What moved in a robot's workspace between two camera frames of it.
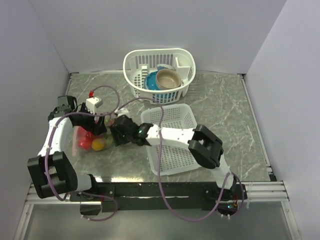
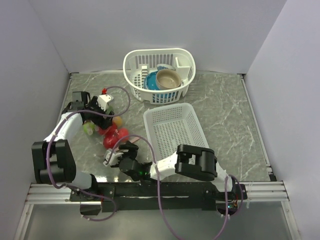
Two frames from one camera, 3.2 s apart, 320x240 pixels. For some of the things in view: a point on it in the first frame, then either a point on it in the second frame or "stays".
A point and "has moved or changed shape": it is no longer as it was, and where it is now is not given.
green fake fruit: x=109 y=139 has moved or changed shape
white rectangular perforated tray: x=172 y=159 stays
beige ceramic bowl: x=167 y=79 stays
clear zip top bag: x=84 y=142 has moved or changed shape
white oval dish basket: x=161 y=75 stays
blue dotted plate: x=150 y=81 stays
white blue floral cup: x=164 y=66 stays
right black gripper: x=115 y=133 to x=133 y=149
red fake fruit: x=85 y=138 has moved or changed shape
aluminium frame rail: x=271 y=192 stays
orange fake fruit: x=98 y=144 has moved or changed shape
